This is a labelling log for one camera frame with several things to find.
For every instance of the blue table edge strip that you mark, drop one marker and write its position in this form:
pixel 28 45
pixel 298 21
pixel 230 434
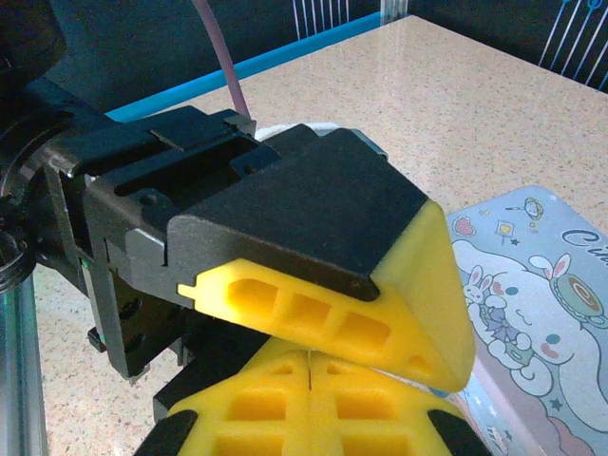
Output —
pixel 285 52

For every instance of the aluminium frame post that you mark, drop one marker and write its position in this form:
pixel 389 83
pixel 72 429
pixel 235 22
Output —
pixel 396 7

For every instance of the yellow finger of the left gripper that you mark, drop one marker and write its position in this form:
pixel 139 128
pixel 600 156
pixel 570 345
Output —
pixel 204 375
pixel 309 223

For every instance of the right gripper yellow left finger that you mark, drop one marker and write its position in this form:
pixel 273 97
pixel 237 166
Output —
pixel 266 408

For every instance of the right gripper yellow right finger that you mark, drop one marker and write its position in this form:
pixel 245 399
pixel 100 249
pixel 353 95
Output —
pixel 370 418

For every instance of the wide aluminium frame rail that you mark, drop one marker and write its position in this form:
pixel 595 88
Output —
pixel 19 370

